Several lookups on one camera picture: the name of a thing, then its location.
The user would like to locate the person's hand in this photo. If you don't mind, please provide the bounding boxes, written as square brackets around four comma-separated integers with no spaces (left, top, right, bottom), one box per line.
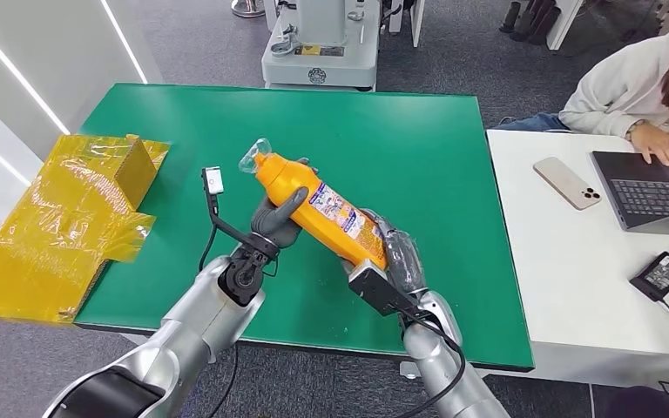
[627,121,669,169]

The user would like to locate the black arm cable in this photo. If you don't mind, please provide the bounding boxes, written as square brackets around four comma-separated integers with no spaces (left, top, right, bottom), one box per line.
[399,310,468,418]
[198,223,241,418]

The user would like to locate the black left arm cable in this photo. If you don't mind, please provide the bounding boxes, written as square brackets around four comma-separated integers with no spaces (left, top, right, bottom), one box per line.
[198,223,241,418]

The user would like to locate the white machine base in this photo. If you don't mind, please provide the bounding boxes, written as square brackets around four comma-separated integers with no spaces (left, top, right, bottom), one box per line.
[260,0,383,93]

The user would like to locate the dark grey laptop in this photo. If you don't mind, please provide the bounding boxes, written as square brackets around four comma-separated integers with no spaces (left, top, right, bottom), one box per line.
[591,150,669,239]

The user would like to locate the beige smartphone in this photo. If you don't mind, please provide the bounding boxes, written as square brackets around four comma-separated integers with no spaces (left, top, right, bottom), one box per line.
[532,157,604,212]

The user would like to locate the round metal stanchion base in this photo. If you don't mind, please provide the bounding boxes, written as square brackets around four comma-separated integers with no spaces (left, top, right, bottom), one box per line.
[230,0,267,19]

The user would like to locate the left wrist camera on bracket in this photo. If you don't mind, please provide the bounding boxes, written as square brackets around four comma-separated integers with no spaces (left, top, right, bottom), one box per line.
[200,165,281,260]

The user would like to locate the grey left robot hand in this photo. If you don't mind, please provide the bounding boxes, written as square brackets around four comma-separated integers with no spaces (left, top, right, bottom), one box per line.
[249,157,320,250]

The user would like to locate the black shoes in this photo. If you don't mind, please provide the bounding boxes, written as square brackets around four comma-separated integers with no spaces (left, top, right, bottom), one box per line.
[498,0,562,47]

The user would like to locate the black power adapter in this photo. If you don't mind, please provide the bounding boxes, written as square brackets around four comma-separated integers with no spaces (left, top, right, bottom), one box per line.
[628,251,669,303]

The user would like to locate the white desk panel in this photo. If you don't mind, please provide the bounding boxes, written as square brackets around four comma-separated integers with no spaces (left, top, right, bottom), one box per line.
[546,0,587,52]

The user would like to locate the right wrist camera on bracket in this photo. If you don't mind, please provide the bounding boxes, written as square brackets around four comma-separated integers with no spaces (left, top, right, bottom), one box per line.
[348,260,429,318]

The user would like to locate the white table foot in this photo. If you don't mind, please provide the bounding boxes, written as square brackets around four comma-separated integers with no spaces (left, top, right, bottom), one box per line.
[398,360,435,381]

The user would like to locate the yellow taped cardboard box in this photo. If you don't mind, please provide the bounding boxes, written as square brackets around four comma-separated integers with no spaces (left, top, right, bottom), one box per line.
[0,133,172,326]

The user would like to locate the person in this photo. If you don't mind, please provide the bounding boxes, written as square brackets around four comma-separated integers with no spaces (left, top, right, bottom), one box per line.
[493,0,669,170]

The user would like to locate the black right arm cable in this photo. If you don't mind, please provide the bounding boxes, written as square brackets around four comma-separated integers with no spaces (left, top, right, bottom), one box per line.
[399,310,468,418]

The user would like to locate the orange labelled bottle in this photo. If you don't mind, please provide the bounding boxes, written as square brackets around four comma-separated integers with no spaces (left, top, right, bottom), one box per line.
[238,138,391,271]

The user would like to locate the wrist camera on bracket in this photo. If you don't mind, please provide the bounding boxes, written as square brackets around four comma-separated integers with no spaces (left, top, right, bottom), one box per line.
[348,260,429,318]
[200,165,281,260]

